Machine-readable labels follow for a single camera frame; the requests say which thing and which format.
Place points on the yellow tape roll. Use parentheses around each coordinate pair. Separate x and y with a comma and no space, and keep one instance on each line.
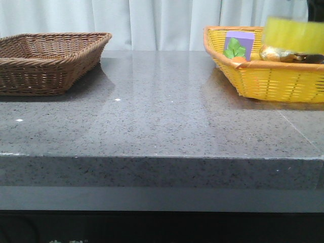
(297,36)

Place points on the orange toy carrot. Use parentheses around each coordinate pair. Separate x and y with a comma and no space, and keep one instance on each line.
(239,59)

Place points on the white curtain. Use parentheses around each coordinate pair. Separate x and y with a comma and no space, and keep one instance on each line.
(143,25)

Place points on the purple box with leaf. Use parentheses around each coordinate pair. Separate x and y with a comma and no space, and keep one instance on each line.
(238,44)

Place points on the toy croissant bread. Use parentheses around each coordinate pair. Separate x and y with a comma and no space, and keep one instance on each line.
(268,53)

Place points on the brown wicker basket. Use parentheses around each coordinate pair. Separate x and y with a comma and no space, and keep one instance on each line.
(48,64)

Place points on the yellow wicker basket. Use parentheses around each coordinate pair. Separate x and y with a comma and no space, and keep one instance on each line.
(265,80)

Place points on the dark brown toy item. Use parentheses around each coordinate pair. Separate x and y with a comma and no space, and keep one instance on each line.
(309,58)

